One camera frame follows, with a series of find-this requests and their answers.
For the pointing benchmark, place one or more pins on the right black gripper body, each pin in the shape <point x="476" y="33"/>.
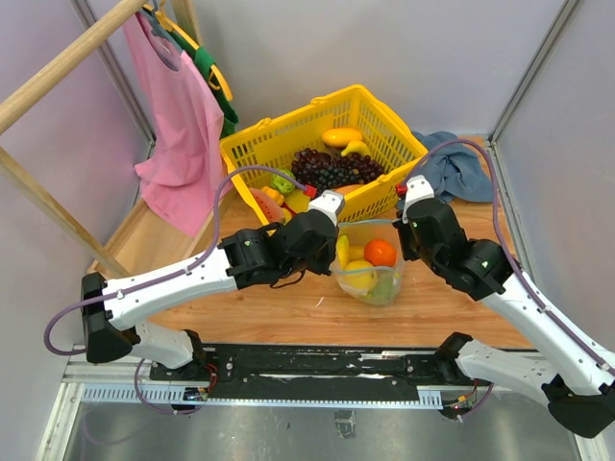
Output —
<point x="410" y="249"/>

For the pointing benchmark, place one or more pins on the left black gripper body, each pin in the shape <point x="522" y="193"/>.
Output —
<point x="321" y="262"/>

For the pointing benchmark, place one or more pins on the yellow bell pepper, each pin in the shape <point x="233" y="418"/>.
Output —
<point x="356" y="252"/>
<point x="274" y="194"/>

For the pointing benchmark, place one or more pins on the orange fruit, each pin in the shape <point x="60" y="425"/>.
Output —
<point x="380" y="252"/>

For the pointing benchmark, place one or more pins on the large yellow lemon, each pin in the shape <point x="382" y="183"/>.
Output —
<point x="360" y="276"/>

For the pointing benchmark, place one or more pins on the green custard apple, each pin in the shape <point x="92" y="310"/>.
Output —
<point x="284" y="184"/>

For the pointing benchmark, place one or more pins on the clear zip top bag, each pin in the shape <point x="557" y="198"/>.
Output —
<point x="360" y="233"/>

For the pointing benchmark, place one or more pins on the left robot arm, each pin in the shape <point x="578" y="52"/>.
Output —
<point x="115" y="311"/>

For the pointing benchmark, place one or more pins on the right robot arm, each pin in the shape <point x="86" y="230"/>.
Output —
<point x="575" y="383"/>

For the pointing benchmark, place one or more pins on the yellow pear fruit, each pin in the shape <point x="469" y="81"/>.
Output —
<point x="296" y="201"/>

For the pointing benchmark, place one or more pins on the papaya slice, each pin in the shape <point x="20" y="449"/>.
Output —
<point x="344" y="190"/>

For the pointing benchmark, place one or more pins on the blue crumpled cloth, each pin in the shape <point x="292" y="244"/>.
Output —
<point x="455" y="172"/>

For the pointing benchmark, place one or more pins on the purple grape bunch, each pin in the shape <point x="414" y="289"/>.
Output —
<point x="310" y="163"/>

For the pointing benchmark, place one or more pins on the dark grape bunch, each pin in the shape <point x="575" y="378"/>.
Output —
<point x="335" y="171"/>

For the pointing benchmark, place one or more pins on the yellow plastic basket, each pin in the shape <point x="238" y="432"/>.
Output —
<point x="273" y="143"/>

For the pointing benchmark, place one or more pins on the small yellow banana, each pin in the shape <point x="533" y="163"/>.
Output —
<point x="356" y="147"/>

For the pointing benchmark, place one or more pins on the yellow mango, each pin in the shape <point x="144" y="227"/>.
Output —
<point x="341" y="137"/>

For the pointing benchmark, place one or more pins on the pink hanging shirt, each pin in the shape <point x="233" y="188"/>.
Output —
<point x="179" y="180"/>

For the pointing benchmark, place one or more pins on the wooden clothes rack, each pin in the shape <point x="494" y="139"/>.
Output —
<point x="68" y="184"/>

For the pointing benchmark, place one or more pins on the yellow clothes hanger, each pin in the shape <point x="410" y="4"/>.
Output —
<point x="213" y="75"/>

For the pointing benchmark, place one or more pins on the green clothes hanger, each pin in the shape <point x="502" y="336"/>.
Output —
<point x="230" y="115"/>

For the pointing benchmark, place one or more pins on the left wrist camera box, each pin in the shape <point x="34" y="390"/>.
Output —
<point x="330" y="203"/>

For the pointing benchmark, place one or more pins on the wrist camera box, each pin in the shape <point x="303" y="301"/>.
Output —
<point x="330" y="203"/>
<point x="418" y="189"/>

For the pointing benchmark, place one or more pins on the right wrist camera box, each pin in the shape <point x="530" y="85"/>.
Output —
<point x="418" y="189"/>

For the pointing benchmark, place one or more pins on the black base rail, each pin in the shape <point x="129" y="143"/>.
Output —
<point x="317" y="374"/>

